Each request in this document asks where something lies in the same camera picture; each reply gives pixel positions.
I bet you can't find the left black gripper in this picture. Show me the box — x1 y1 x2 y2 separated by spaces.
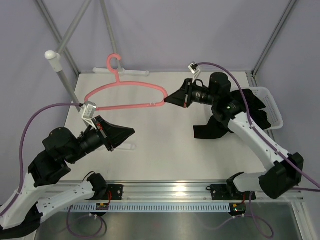
66 115 136 164

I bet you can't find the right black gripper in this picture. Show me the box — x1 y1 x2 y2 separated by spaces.
165 78 219 109

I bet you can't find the black shirt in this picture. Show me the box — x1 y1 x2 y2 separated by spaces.
193 89 271 140

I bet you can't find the pink plastic hanger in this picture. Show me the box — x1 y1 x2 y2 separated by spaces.
84 53 168 111

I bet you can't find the silver white garment rack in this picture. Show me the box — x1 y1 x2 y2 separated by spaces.
44 0 150 151

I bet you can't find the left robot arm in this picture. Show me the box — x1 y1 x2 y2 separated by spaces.
0 116 135 240

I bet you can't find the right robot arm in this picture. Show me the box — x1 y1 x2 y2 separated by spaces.
164 72 304 199

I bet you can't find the white perforated plastic basket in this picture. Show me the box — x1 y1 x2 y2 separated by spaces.
249 87 284 131

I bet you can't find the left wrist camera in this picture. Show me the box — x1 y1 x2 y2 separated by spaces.
80 101 97 129

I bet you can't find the aluminium mounting rail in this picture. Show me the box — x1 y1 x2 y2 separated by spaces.
43 181 305 203

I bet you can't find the aluminium frame post right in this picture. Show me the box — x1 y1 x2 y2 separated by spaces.
251 0 299 77

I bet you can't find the white slotted cable duct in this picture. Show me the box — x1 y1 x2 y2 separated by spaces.
71 202 231 213

